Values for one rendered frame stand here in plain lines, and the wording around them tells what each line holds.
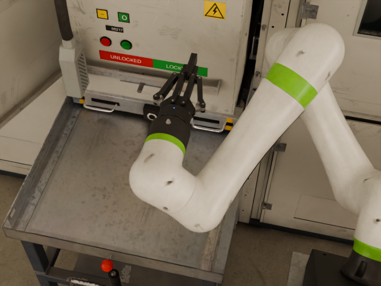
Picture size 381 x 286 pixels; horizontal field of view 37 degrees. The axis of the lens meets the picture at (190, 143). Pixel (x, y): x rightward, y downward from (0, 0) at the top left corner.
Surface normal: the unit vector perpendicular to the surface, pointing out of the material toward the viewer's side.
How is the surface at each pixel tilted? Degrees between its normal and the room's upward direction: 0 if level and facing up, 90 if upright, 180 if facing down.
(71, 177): 0
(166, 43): 90
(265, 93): 40
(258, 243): 0
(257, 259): 0
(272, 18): 90
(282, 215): 90
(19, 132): 90
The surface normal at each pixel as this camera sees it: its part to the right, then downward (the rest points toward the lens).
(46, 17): 0.83, 0.44
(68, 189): 0.01, -0.62
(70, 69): -0.22, 0.76
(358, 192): -0.95, -0.23
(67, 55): -0.18, 0.36
